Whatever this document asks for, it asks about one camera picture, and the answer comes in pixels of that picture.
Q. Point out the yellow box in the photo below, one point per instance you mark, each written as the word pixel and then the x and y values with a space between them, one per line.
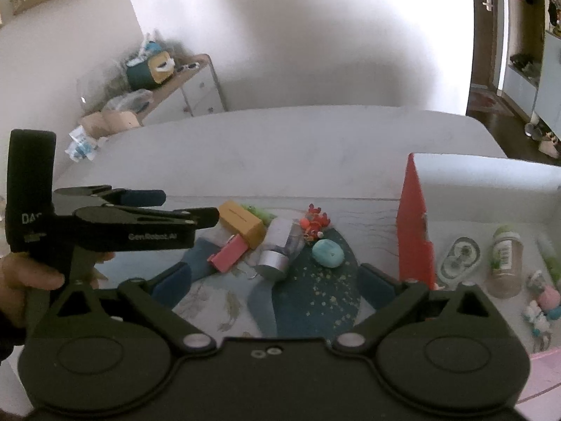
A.
pixel 241 223

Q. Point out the green toy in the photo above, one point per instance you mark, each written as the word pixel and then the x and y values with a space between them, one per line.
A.
pixel 262 213

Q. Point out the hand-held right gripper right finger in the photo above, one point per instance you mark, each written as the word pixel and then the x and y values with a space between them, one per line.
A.
pixel 377 287

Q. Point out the patterned doormat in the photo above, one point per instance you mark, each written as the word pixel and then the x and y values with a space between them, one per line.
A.
pixel 481 101

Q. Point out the white bottle silver cap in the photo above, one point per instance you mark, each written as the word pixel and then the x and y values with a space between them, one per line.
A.
pixel 271 264

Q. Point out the white blue plastic bag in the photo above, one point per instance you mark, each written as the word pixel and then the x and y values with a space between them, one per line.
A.
pixel 85 144

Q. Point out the white wooden sideboard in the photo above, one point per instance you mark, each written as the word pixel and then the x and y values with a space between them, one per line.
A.
pixel 197 92

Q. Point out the person's left hand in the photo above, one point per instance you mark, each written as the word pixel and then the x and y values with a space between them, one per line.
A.
pixel 22 272

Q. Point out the red cardboard box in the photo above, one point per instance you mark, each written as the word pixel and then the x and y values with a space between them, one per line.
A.
pixel 414 237

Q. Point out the brown bottle green cap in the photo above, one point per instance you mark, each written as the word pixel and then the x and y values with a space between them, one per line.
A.
pixel 504 263

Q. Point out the green white tube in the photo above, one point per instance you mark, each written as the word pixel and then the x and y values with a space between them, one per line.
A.
pixel 550 256

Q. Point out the white sunglasses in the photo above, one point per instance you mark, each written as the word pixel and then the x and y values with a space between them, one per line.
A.
pixel 187 68

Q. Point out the crumpled plastic bag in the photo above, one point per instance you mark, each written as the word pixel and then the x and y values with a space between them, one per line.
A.
pixel 151 46

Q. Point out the white correction tape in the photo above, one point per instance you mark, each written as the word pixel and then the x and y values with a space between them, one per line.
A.
pixel 460 258

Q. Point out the grey slipper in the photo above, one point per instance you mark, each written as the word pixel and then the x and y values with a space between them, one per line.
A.
pixel 534 130

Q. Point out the beige sandal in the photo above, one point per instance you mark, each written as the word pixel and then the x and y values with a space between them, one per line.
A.
pixel 550 147

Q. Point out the pink binder clip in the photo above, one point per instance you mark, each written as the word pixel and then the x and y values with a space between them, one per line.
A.
pixel 228 254

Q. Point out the row of shelf figurines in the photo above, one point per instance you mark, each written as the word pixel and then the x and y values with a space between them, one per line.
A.
pixel 554 13

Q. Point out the teal tissue box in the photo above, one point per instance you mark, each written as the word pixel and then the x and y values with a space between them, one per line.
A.
pixel 144 68

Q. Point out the clear plastic bag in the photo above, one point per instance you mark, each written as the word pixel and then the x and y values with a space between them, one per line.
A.
pixel 129 100

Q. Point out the white wall cabinet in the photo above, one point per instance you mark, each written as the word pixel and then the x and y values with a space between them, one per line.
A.
pixel 534 96

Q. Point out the brown door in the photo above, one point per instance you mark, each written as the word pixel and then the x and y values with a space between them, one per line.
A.
pixel 486 44

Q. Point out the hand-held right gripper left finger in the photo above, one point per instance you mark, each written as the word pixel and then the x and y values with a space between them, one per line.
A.
pixel 173 283

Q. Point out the dark shoes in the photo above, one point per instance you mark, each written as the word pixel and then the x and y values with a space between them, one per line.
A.
pixel 525 65

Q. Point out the dark blue speckled placemat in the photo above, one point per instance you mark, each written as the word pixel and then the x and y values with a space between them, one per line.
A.
pixel 315 298

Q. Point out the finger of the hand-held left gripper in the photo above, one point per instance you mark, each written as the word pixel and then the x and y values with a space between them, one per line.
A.
pixel 175 218
pixel 140 197

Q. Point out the teal round toy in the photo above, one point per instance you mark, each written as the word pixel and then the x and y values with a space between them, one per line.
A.
pixel 328 253

